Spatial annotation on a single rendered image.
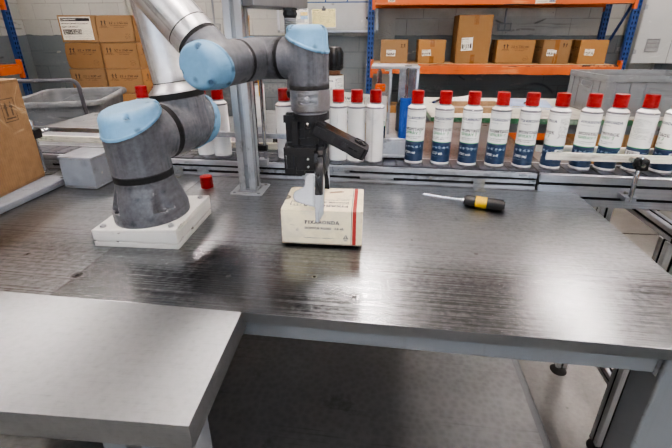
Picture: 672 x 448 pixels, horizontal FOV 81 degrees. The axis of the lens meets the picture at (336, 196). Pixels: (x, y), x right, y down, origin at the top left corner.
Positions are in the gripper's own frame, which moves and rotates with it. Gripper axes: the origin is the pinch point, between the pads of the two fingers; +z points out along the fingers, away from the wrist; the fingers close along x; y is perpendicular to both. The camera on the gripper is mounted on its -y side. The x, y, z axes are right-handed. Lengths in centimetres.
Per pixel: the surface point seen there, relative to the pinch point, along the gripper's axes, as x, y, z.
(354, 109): -34.5, -4.9, -14.3
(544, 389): -39, -75, 91
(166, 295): 24.1, 23.7, 5.5
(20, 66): -360, 382, -6
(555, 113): -33, -58, -13
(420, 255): 7.9, -19.3, 6.3
